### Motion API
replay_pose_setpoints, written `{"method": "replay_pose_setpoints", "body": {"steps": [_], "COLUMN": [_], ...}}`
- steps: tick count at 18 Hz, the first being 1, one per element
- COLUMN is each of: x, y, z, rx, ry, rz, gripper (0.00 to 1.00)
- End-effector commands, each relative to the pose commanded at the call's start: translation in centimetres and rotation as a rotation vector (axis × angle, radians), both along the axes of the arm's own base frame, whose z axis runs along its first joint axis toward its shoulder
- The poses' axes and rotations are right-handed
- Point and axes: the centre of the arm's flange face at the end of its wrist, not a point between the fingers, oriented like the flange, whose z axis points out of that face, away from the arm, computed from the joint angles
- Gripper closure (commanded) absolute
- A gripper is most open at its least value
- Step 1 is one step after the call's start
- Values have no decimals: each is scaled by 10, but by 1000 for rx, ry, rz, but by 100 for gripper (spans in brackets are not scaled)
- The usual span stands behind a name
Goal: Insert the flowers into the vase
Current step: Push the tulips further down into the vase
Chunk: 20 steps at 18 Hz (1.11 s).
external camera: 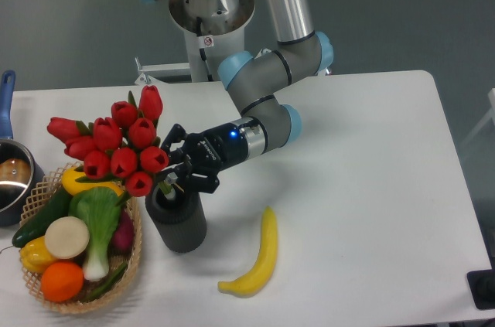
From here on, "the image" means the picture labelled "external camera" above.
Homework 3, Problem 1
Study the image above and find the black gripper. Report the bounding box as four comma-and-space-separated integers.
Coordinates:
160, 122, 248, 194

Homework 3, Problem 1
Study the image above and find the red tulip bouquet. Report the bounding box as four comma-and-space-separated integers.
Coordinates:
47, 85, 169, 202

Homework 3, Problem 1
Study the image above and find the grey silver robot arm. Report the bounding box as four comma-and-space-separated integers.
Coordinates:
144, 0, 333, 192

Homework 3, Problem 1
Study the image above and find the dark grey ribbed vase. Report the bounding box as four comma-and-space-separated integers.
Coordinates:
145, 185, 207, 253

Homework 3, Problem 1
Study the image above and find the green bok choy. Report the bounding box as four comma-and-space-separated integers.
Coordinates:
69, 186, 121, 281

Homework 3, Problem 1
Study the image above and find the purple red onion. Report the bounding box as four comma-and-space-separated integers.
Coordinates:
111, 210, 135, 253

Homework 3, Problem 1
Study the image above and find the yellow squash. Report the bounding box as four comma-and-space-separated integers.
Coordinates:
61, 166, 124, 203

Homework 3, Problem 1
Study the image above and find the green cucumber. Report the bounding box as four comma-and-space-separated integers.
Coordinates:
12, 187, 72, 248

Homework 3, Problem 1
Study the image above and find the woven wicker basket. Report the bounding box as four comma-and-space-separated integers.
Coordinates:
20, 163, 142, 315

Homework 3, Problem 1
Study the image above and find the yellow banana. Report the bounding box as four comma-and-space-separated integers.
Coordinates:
217, 206, 278, 298

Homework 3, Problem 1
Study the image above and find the beige round bun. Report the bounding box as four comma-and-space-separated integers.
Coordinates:
44, 216, 90, 260

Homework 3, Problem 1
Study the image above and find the green bean pod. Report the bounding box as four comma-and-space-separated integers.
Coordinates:
81, 262, 128, 303

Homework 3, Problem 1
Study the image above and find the orange fruit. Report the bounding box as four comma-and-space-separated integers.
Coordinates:
40, 261, 84, 302

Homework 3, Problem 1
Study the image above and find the yellow bell pepper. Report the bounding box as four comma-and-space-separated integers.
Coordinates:
19, 236, 58, 274

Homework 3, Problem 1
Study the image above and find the black device at table edge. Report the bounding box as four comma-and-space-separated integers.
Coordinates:
466, 269, 494, 310

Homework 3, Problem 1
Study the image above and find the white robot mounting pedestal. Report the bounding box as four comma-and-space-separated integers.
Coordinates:
135, 23, 247, 85

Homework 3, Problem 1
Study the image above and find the blue handled saucepan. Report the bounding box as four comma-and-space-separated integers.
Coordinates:
1, 70, 44, 227

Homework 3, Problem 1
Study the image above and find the white frame at right edge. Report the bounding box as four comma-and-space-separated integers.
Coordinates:
459, 88, 494, 160

